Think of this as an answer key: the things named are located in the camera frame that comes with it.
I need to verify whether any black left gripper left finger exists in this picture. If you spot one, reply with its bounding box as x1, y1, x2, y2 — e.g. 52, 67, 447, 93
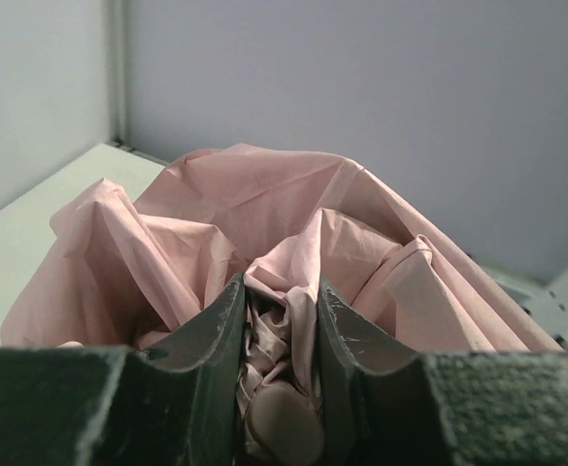
0, 277, 246, 465

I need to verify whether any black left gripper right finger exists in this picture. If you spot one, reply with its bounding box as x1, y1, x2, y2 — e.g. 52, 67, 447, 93
317, 281, 568, 465

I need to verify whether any pink folding umbrella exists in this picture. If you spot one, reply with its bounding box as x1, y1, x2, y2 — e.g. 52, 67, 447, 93
0, 143, 564, 466

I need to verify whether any left corner aluminium post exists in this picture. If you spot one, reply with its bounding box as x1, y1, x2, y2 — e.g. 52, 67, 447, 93
109, 0, 129, 144

